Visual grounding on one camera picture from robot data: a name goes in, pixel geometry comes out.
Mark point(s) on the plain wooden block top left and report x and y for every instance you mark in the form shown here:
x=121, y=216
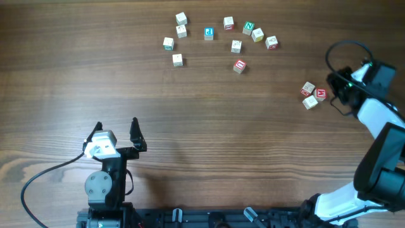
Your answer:
x=181, y=18

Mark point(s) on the wooden block teal side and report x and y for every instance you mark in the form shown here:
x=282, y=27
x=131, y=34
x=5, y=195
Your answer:
x=310, y=102

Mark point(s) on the wooden block red side right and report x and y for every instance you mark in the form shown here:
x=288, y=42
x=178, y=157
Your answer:
x=271, y=42

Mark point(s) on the wooden block red side top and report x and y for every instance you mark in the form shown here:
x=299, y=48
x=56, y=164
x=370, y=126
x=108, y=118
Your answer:
x=228, y=23

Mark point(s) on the wooden block with tree picture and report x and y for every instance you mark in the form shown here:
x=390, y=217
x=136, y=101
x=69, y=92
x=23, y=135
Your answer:
x=181, y=31

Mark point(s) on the red letter A block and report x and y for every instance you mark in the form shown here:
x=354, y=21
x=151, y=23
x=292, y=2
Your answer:
x=177, y=60

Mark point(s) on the red letter M block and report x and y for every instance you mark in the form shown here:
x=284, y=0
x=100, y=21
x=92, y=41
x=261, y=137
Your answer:
x=320, y=94

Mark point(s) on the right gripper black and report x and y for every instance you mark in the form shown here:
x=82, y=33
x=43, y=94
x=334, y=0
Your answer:
x=333, y=82

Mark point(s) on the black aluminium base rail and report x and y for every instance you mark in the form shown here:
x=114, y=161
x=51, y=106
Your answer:
x=248, y=217

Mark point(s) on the blue letter P block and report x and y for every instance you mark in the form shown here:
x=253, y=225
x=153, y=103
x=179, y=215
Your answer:
x=208, y=34

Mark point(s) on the plain wooden block red side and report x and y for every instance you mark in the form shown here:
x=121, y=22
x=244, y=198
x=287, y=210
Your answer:
x=307, y=89

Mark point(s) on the wooden block green side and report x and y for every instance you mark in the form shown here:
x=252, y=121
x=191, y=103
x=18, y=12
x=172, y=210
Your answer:
x=168, y=43

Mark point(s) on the red letter U block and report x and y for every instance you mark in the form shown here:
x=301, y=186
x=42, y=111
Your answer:
x=239, y=66

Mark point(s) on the wooden block with picture centre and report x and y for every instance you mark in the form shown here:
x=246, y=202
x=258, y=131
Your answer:
x=236, y=46

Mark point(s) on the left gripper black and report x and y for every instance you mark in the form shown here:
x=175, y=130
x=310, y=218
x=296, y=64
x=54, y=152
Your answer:
x=125, y=152

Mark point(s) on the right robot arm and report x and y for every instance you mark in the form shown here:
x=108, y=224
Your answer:
x=378, y=184

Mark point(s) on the wooden block yellow side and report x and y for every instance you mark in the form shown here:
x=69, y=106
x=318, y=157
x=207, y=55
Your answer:
x=257, y=35

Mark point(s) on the green letter N block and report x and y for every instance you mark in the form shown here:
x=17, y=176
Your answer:
x=248, y=28

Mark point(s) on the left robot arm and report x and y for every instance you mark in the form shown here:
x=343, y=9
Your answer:
x=106, y=189

